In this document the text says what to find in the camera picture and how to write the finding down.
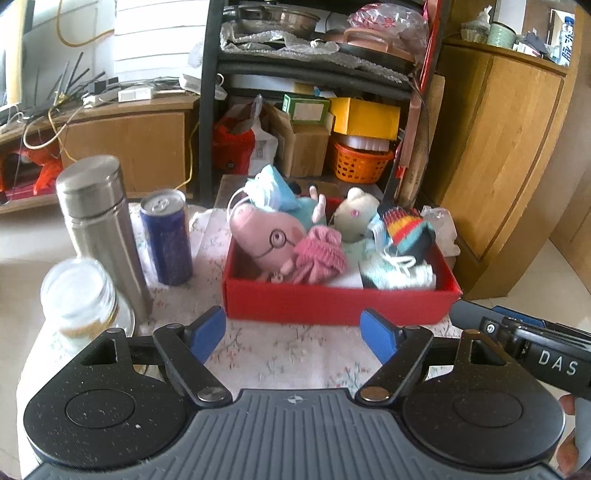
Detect green box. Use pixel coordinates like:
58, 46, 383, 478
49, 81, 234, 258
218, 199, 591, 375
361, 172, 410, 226
281, 93, 331, 124

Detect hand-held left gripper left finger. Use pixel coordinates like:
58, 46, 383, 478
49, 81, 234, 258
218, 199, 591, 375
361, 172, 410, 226
81, 305, 234, 407

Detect leaning cardboard sheets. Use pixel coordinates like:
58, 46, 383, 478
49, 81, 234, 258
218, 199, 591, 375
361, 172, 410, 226
399, 74, 446, 199

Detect green ceramic mug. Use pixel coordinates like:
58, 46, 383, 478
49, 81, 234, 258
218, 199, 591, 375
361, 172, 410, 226
487, 22, 517, 49

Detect black shelf rack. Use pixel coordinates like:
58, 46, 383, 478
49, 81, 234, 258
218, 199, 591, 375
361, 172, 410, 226
198, 0, 444, 208

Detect steel pot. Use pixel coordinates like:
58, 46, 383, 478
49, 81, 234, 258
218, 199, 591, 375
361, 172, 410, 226
226, 2, 321, 35

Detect thick yellow wall cable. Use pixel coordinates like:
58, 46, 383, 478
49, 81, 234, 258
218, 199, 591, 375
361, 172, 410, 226
56, 0, 116, 48

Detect brown clay pot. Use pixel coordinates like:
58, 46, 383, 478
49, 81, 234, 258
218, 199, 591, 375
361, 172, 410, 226
318, 27, 416, 63

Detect clear plastic bag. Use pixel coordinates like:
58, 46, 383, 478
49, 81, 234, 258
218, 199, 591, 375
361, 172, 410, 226
420, 205, 462, 257

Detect clear water bottle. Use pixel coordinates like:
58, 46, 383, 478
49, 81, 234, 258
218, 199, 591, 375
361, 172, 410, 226
551, 11, 575, 65

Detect brown cardboard box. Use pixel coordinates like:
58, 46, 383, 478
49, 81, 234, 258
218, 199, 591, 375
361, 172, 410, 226
268, 104, 334, 178

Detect steel thermos flask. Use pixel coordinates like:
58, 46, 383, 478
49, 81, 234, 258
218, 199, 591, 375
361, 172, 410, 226
55, 154, 153, 324

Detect white plush toy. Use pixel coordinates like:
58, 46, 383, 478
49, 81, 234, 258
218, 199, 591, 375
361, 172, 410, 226
332, 187, 382, 245

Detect white ribbed plastic item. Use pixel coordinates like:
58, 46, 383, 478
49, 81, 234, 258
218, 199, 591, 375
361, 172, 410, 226
339, 134, 393, 151

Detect white adapter box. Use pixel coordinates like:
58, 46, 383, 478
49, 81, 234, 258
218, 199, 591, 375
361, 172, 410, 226
117, 87, 155, 102

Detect pink pig plush toy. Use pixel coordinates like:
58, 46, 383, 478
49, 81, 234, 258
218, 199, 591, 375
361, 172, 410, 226
229, 187, 331, 283

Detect glass jar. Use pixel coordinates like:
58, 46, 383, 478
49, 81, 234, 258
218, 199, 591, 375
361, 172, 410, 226
40, 258, 137, 356

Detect black antenna router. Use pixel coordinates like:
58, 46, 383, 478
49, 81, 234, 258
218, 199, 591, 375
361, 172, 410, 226
34, 51, 121, 100

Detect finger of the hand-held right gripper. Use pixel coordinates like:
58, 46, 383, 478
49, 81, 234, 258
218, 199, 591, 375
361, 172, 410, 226
493, 305, 548, 329
452, 301, 509, 344

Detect white green towel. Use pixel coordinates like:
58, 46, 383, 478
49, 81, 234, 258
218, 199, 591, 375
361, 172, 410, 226
360, 258, 437, 291

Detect floral tablecloth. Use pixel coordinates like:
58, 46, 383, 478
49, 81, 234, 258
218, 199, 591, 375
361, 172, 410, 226
18, 203, 462, 388

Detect striped knitted sock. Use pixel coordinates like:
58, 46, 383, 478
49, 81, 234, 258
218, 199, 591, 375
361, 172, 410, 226
376, 207, 437, 264

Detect pink knitted item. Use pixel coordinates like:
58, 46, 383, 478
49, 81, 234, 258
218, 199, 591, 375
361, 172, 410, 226
292, 225, 348, 284

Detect red white plastic bag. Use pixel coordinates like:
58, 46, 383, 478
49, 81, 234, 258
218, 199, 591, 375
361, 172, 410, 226
212, 95, 280, 176

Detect television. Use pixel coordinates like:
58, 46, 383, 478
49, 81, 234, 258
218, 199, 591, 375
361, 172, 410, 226
0, 0, 29, 123

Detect pink plastic bag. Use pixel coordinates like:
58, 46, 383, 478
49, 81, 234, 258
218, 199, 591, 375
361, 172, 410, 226
347, 4, 428, 47

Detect blue face mask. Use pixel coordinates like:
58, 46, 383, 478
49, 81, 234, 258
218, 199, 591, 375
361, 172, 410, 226
228, 165, 301, 217
367, 217, 419, 275

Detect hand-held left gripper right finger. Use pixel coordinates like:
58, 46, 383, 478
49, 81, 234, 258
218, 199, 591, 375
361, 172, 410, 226
353, 308, 513, 407

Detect bubble wrap sheet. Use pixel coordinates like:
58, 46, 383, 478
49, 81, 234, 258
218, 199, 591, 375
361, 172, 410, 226
219, 23, 340, 58

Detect red cardboard box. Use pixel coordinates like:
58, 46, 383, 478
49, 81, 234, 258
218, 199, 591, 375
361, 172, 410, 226
222, 196, 462, 326

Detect person's right hand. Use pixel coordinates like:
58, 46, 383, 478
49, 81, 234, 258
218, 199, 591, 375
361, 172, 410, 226
560, 394, 591, 478

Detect blue drink can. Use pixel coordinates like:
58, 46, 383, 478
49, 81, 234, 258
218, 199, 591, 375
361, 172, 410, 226
139, 189, 195, 286

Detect thin yellow cable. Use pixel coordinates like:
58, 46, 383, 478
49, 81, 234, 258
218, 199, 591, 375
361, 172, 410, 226
178, 120, 200, 190

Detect yellow box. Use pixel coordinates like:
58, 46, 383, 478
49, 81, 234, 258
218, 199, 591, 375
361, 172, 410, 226
329, 97, 402, 140

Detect wooden television stand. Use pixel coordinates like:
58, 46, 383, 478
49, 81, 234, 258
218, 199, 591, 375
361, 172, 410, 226
0, 92, 201, 215

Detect wooden cabinet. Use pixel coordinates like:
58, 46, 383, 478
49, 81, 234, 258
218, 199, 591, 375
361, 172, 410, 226
418, 37, 580, 301

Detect orange plastic basket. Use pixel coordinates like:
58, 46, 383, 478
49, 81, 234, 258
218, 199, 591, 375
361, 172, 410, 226
331, 138, 395, 184

